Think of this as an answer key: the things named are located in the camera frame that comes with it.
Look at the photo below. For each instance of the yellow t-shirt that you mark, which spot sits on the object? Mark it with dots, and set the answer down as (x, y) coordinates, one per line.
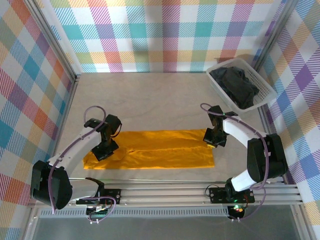
(162, 155)

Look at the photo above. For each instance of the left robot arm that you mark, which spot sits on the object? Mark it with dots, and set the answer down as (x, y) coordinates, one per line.
(40, 180)

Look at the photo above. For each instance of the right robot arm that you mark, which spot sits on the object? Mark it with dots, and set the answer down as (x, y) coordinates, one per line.
(272, 155)

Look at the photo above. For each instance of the black t-shirt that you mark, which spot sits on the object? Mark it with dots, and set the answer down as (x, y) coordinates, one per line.
(240, 92)

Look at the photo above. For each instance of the navy t-shirt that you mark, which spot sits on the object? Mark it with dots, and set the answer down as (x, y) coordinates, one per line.
(220, 73)

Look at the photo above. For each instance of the white plastic basket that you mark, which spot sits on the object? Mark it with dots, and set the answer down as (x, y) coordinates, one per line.
(265, 87)

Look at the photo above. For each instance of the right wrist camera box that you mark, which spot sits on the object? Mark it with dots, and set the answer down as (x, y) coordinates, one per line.
(215, 110)

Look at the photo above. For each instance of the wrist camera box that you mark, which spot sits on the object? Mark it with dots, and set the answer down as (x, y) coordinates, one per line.
(113, 122)
(215, 110)

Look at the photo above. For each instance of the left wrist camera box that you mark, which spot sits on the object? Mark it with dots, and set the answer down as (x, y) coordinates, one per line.
(113, 122)

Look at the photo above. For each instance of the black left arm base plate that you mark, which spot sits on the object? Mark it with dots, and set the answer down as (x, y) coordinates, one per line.
(112, 195)

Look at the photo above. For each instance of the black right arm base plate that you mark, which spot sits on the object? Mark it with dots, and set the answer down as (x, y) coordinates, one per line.
(217, 195)

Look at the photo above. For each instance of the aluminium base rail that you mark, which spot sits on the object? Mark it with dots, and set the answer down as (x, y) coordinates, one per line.
(162, 193)

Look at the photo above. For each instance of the aluminium frame post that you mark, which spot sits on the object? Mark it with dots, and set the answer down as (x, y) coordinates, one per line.
(272, 37)
(53, 37)

